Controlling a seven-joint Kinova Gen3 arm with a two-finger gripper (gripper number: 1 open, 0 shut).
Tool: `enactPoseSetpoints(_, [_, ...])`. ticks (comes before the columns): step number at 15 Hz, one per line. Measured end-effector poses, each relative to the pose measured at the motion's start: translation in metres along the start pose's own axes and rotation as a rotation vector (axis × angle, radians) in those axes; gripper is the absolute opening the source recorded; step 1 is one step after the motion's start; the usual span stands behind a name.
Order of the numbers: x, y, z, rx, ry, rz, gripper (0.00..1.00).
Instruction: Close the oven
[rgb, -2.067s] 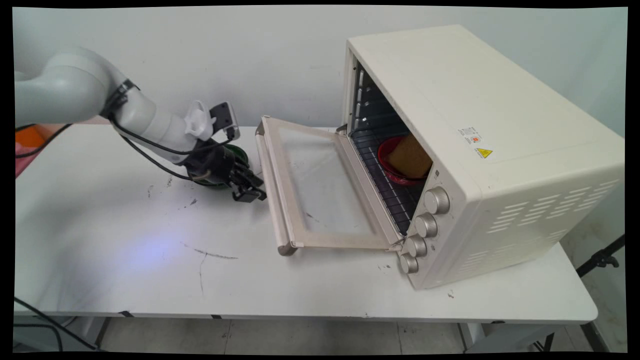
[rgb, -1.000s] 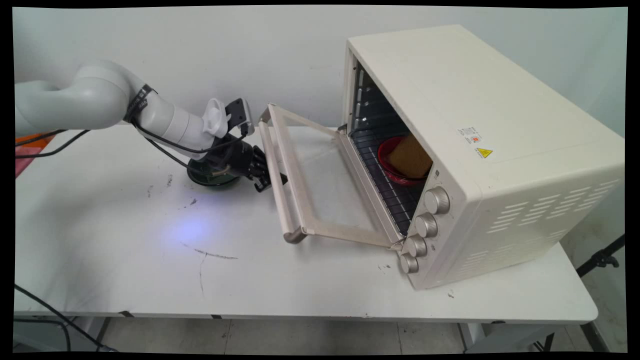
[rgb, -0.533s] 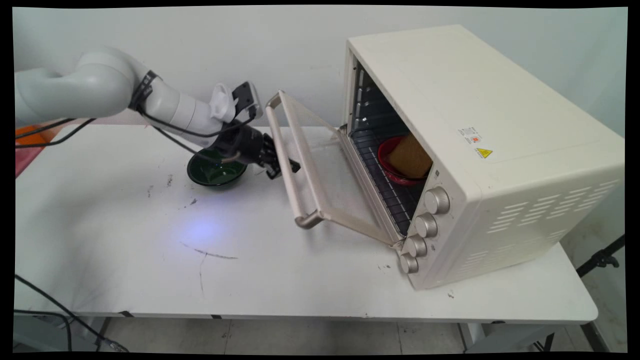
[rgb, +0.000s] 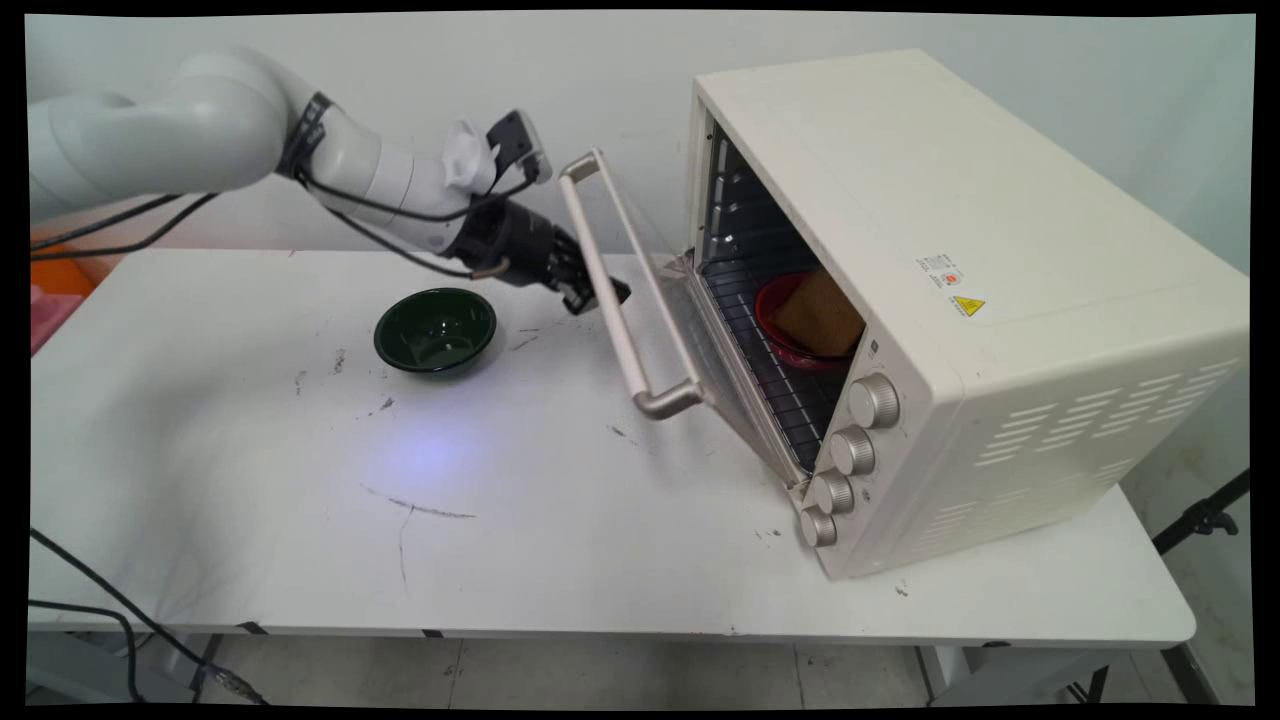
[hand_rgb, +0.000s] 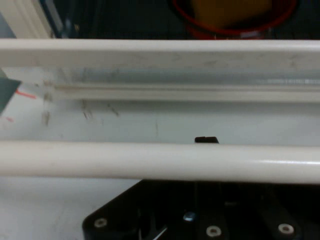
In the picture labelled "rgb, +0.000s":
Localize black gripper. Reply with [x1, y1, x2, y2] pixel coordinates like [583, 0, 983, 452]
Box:
[448, 200, 633, 317]

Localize glass oven door with handle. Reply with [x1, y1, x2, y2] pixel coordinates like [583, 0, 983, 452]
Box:
[557, 148, 813, 493]

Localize dark green bowl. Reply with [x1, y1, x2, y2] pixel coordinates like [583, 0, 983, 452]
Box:
[374, 288, 499, 378]

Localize red bowl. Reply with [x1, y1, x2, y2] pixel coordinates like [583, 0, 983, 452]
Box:
[754, 270, 859, 374]

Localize brown bread slice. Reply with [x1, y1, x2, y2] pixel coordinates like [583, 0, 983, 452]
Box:
[775, 268, 867, 360]

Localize large silver oven knob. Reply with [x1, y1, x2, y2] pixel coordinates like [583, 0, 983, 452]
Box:
[848, 373, 902, 431]

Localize white label sticker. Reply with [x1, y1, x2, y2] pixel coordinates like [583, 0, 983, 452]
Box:
[916, 252, 966, 292]

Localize cream toaster oven body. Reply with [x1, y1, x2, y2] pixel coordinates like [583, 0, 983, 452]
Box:
[683, 48, 1251, 582]

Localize orange object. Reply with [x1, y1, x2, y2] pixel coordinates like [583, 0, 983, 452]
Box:
[29, 245, 98, 298]

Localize pink object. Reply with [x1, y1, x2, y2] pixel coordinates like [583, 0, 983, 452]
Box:
[29, 285, 87, 357]

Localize grey table leg base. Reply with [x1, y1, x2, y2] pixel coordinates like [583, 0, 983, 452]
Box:
[28, 630, 223, 704]

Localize black tripod stand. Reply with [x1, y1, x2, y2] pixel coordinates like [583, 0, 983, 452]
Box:
[1152, 468, 1252, 557]

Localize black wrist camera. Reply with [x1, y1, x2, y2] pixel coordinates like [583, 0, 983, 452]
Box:
[486, 110, 554, 187]

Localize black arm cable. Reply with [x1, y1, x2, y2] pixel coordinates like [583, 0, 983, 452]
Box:
[29, 93, 541, 281]

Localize metal wire oven rack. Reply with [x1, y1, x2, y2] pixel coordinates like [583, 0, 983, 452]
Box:
[698, 255, 851, 473]

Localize thin black floor cable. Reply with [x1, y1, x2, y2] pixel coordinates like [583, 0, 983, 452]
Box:
[28, 598, 146, 704]

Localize white table leg frame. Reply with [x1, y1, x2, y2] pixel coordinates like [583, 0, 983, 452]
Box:
[915, 645, 1113, 707]

